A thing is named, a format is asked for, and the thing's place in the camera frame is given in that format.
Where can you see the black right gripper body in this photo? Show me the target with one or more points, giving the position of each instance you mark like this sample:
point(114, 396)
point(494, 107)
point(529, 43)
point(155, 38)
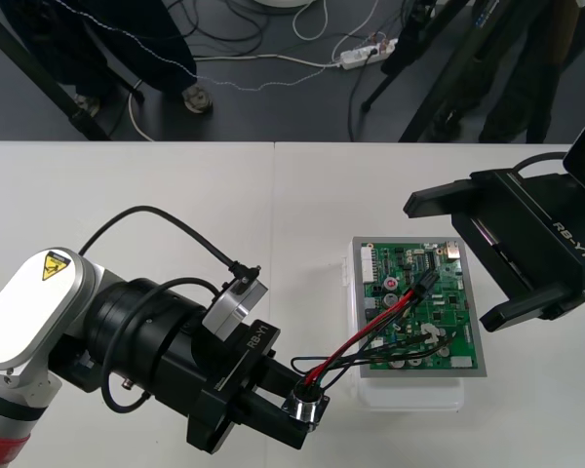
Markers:
point(541, 229)

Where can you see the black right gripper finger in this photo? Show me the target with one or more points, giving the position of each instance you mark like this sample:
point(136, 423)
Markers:
point(434, 200)
point(526, 307)

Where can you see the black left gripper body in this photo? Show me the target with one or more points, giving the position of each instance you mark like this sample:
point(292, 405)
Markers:
point(209, 390)

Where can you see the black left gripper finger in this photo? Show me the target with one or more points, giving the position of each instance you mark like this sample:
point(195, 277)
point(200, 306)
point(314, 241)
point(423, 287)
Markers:
point(263, 421)
point(278, 378)

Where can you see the black tripod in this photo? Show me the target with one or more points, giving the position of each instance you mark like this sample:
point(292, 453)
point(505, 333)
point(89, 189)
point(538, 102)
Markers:
point(85, 124)
point(421, 109)

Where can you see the person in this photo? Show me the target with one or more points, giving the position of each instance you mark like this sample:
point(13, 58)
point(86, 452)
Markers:
point(526, 88)
point(127, 49)

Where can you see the green circuit board grey frame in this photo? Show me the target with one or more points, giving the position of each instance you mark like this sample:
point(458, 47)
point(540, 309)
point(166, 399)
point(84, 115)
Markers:
point(448, 314)

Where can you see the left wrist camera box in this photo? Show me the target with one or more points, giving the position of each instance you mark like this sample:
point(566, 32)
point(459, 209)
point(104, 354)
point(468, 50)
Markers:
point(234, 307)

